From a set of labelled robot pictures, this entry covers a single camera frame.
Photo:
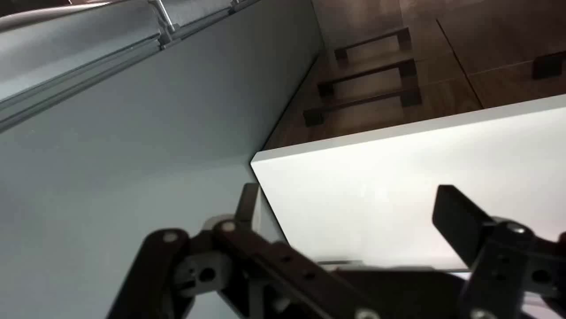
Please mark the grey metal rail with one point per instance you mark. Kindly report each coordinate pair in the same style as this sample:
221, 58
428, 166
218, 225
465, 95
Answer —
89, 65

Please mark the brown wooden cabinet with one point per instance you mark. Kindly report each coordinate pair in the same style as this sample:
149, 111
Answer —
460, 37

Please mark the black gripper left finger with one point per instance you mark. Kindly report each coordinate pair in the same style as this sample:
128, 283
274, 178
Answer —
276, 269

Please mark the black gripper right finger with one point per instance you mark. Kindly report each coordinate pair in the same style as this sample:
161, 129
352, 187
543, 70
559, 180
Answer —
501, 260

